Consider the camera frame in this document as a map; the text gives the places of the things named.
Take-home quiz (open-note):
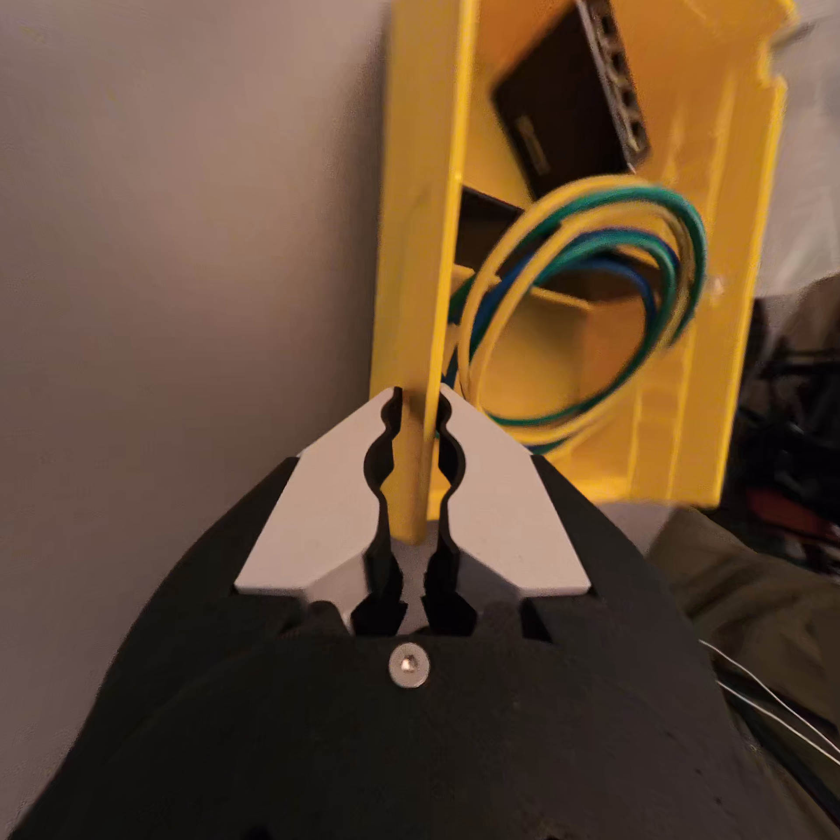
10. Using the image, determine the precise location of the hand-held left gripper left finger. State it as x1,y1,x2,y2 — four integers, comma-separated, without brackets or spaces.
234,386,404,636

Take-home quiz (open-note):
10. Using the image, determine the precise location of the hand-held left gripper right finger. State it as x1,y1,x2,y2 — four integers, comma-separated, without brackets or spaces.
424,385,593,636

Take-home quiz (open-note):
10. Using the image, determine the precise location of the yellow ethernet cable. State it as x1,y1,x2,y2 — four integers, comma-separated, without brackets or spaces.
457,176,706,434

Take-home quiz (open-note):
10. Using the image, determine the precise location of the blue ethernet cable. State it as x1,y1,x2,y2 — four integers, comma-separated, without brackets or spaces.
446,230,680,454

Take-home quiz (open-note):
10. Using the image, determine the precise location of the yellow plastic bin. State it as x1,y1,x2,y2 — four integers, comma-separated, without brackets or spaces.
369,0,798,546

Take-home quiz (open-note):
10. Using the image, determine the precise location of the green ethernet cable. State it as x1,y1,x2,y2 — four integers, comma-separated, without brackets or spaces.
449,187,708,454

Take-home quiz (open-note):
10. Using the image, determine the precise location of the black ethernet switch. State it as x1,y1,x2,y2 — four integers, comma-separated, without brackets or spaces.
491,0,654,201

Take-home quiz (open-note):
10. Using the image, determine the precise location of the black bin divider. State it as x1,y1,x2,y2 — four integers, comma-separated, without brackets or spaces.
456,185,651,303

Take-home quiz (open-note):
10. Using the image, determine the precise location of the white cord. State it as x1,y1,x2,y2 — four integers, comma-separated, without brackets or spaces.
699,640,840,756

